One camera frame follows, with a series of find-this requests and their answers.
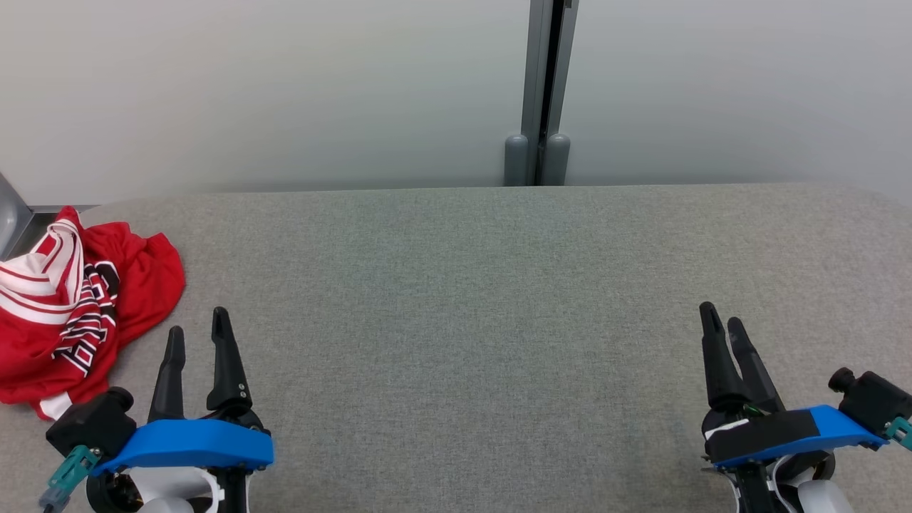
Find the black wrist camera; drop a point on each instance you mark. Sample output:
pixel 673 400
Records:
pixel 873 402
pixel 92 424

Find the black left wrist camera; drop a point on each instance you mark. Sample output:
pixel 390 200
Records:
pixel 92 424

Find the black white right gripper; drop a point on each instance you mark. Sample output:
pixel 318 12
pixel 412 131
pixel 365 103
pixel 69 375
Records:
pixel 755 488

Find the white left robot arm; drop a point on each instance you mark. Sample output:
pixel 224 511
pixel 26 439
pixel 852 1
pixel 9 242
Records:
pixel 167 506

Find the grey aluminium partition post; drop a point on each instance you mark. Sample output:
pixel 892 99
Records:
pixel 534 71

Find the red white basketball jersey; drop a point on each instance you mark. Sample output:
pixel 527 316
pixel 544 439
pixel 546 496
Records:
pixel 142 278

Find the grey rounded post foot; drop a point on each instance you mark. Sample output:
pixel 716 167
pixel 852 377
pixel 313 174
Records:
pixel 556 160
pixel 516 160

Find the grey slanted partition frame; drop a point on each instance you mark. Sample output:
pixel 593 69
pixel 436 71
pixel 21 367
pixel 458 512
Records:
pixel 11 214

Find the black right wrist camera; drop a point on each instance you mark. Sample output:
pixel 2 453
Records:
pixel 873 402

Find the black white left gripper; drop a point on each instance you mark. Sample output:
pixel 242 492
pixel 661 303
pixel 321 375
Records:
pixel 231 491

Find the grey fabric sofa surface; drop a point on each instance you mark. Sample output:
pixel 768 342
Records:
pixel 456 320

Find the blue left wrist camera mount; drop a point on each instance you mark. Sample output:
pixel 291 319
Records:
pixel 199 442

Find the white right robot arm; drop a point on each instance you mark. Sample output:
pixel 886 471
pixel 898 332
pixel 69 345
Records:
pixel 826 499

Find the blue black-taped right camera mount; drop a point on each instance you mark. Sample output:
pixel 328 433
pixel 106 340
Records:
pixel 776 431

